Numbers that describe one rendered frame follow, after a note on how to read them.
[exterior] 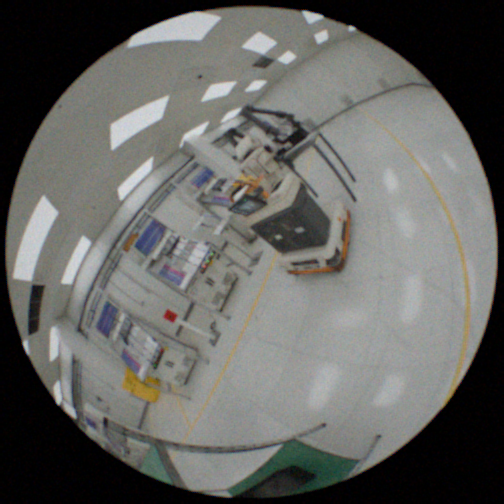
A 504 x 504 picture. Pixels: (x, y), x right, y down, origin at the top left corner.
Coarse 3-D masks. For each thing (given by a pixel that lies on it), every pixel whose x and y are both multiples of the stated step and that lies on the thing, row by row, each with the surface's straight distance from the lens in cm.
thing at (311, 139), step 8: (312, 136) 189; (320, 136) 205; (304, 144) 179; (312, 144) 166; (328, 144) 207; (288, 152) 209; (296, 152) 173; (320, 152) 168; (336, 152) 212; (328, 160) 170; (352, 176) 224; (344, 184) 183; (312, 192) 250; (352, 192) 192
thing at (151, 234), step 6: (150, 222) 270; (156, 222) 266; (150, 228) 263; (156, 228) 264; (162, 228) 264; (144, 234) 261; (150, 234) 261; (156, 234) 261; (138, 240) 259; (144, 240) 259; (150, 240) 258; (156, 240) 259; (138, 246) 257; (144, 246) 257; (150, 246) 256; (144, 252) 255
